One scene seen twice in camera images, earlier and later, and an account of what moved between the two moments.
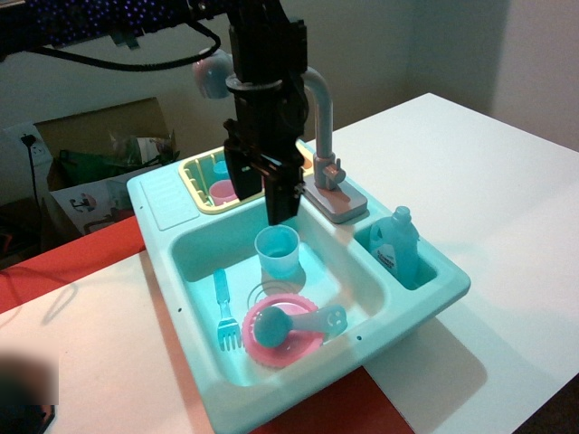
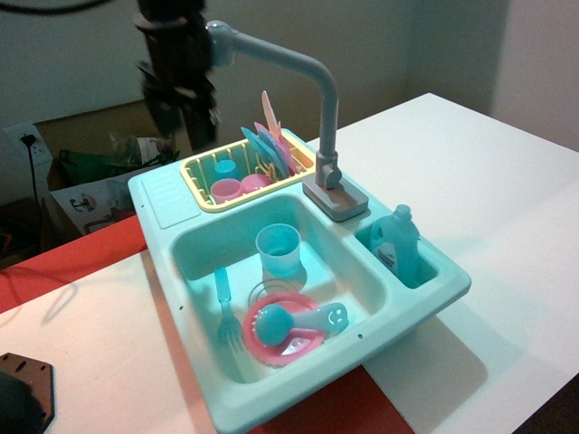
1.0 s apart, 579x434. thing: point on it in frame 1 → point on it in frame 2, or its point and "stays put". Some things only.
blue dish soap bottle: [393, 241] stays put
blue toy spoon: [274, 325] stays put
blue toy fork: [228, 326] stays put
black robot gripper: [266, 138] → [176, 73]
